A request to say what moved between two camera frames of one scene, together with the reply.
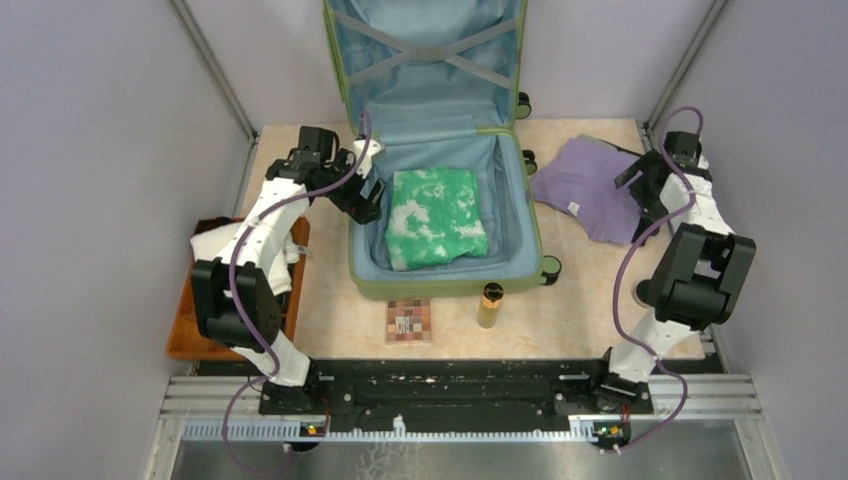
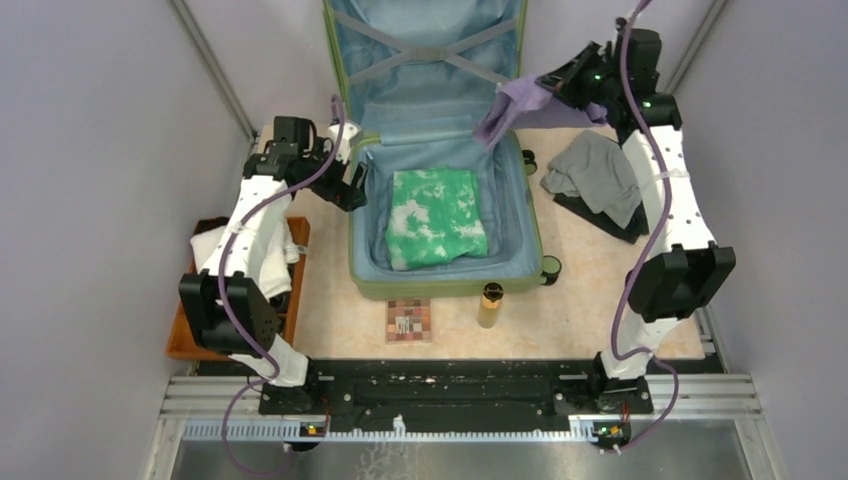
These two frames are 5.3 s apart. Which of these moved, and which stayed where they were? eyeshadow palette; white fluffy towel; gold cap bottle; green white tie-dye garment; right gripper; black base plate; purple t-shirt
Moved: purple t-shirt; right gripper
Stayed: eyeshadow palette; black base plate; white fluffy towel; gold cap bottle; green white tie-dye garment
